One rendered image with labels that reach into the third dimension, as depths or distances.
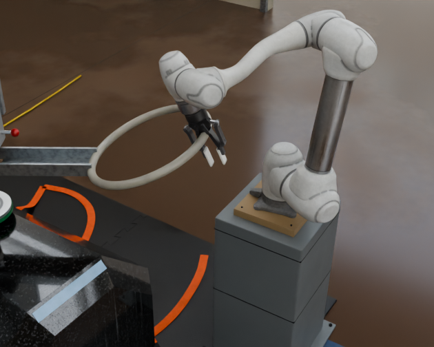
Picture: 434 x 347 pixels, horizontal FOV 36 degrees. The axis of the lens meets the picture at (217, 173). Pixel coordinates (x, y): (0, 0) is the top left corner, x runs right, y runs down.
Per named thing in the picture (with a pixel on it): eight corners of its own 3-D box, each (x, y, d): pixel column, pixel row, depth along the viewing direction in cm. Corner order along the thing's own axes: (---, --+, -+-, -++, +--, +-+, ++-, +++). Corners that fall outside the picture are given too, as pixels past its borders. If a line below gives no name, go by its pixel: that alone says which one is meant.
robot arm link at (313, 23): (290, 12, 237) (313, 25, 227) (332, -3, 243) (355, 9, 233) (291, 45, 245) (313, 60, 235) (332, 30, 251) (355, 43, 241)
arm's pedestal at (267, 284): (248, 288, 358) (255, 162, 313) (335, 326, 337) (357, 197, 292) (197, 351, 322) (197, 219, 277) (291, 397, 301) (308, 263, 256)
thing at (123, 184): (77, 207, 230) (73, 200, 228) (102, 133, 270) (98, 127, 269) (210, 165, 218) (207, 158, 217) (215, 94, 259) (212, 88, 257)
